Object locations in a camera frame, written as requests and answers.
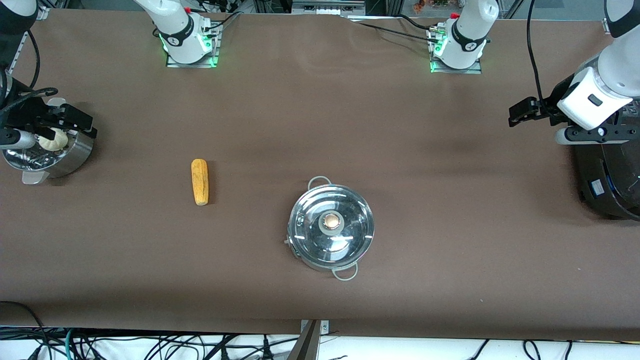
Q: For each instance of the grey metal table bracket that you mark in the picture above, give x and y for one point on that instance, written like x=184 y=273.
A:
x=324 y=326

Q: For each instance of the yellow corn cob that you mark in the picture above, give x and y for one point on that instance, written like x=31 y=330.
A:
x=200 y=182

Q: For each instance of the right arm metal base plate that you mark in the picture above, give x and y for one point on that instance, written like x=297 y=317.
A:
x=172 y=64

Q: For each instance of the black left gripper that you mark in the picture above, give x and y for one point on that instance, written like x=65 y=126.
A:
x=548 y=105

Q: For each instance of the small steel bowl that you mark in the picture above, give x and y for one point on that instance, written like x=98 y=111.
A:
x=70 y=157

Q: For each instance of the dark aluminium bar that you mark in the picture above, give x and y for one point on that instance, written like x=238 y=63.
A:
x=306 y=347

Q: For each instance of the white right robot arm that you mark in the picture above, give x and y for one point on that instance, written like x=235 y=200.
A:
x=175 y=27

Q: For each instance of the white garlic bulb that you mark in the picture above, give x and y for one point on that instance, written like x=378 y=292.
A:
x=54 y=141

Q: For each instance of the silver aluminium side extrusion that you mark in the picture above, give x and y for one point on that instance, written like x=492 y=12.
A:
x=21 y=52

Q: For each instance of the glass lid with brass knob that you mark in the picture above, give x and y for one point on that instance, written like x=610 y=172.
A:
x=350 y=210

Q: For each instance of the orange patterned object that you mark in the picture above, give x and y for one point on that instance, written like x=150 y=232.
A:
x=430 y=4

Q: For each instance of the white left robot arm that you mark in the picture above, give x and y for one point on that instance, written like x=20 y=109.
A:
x=470 y=27

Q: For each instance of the silver aluminium frame rail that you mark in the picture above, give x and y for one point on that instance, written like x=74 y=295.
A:
x=327 y=7

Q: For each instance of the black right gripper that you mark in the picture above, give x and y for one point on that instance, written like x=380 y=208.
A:
x=25 y=114

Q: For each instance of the silver aluminium corner extrusion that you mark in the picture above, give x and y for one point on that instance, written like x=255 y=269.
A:
x=606 y=26

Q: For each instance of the black rice cooker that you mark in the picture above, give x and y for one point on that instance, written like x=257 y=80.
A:
x=610 y=180

